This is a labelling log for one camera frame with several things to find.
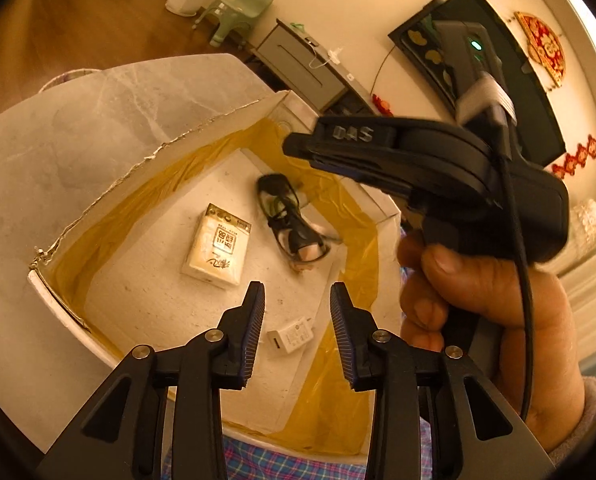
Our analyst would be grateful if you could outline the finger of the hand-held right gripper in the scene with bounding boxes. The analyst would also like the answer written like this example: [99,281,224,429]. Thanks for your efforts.
[282,115,400,162]
[310,159,415,199]

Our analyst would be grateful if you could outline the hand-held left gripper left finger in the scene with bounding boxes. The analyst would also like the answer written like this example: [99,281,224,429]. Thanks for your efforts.
[35,281,266,480]

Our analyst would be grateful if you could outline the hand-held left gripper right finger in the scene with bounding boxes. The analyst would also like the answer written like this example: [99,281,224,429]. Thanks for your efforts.
[329,282,559,480]

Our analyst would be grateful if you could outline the white charger plug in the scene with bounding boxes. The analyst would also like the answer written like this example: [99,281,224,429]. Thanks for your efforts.
[266,316,316,360]

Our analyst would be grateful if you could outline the white gold paper pack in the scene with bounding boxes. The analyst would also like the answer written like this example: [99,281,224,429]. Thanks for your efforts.
[180,203,252,290]

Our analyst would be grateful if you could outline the safety glasses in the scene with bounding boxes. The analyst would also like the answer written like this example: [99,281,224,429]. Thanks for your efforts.
[256,173,344,271]

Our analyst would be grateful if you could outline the white foam box container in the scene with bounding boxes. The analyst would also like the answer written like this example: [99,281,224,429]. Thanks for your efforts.
[28,90,404,461]

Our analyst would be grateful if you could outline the person's right forearm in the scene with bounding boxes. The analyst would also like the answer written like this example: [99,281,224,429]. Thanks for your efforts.
[548,377,596,466]

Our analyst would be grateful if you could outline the person's right hand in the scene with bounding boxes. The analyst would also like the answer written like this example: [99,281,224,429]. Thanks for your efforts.
[397,232,586,453]

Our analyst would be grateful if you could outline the long grey sideboard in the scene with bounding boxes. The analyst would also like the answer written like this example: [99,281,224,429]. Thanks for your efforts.
[250,19,379,116]

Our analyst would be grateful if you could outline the television with patterned cover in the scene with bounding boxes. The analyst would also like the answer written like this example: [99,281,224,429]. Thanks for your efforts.
[388,0,566,166]

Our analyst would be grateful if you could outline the blue pink plaid cloth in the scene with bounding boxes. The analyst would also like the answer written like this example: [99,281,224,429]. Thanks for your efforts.
[163,220,459,480]

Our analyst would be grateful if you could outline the green plastic chair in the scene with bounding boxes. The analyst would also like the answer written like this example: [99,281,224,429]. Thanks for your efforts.
[194,0,275,51]

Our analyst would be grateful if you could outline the white curtain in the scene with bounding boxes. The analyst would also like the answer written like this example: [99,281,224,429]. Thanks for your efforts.
[560,199,596,376]

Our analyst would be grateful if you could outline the red knot wall ornament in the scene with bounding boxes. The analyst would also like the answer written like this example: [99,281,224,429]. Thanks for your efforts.
[552,135,596,178]

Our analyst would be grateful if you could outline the round red gold wall decoration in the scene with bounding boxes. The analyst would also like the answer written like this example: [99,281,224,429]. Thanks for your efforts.
[515,10,568,88]

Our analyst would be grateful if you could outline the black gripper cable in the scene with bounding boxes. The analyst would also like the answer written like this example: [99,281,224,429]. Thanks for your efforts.
[495,110,535,418]

